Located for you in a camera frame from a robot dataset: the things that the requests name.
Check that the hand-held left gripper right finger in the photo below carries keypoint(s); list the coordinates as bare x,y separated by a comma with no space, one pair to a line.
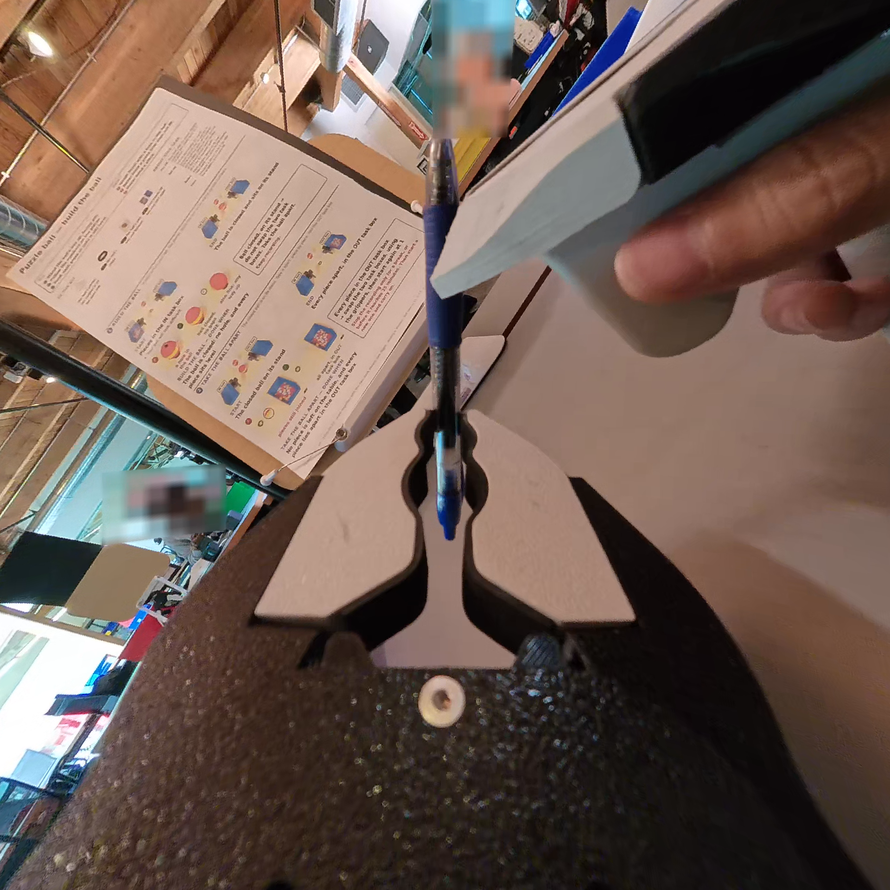
542,549

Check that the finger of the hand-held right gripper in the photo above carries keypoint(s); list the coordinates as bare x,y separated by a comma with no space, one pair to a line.
528,208

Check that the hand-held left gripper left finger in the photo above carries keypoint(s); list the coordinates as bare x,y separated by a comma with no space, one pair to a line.
347,542

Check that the blue ballpoint pen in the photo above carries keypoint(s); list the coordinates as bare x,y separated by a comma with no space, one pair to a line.
441,327

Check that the person's right hand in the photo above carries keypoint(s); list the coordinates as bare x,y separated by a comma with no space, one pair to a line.
751,229

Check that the brown display board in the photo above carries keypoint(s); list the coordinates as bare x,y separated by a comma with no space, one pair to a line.
368,163

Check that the white stand base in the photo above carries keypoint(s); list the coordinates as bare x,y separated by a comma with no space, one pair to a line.
483,368

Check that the small brown board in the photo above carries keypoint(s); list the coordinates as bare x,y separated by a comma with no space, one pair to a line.
122,580

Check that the black pole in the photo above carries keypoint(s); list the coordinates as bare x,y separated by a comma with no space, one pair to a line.
104,393

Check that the thin metal rod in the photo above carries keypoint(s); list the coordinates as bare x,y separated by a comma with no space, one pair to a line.
281,62

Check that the black flat panel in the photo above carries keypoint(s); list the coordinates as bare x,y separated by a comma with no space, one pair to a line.
42,567

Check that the printed instruction sheet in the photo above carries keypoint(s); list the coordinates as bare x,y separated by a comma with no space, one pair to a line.
208,243

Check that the metal ceiling pipe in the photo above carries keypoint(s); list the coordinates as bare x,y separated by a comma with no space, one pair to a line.
42,129

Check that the ceiling spot lamp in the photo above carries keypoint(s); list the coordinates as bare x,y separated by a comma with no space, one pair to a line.
38,43

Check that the black wall speaker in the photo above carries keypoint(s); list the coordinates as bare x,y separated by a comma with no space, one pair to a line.
374,45

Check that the silver vertical vent duct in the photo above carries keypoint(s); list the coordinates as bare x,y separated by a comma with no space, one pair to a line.
337,35

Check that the silver ribbed air duct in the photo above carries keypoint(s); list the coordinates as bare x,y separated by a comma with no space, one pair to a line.
21,221

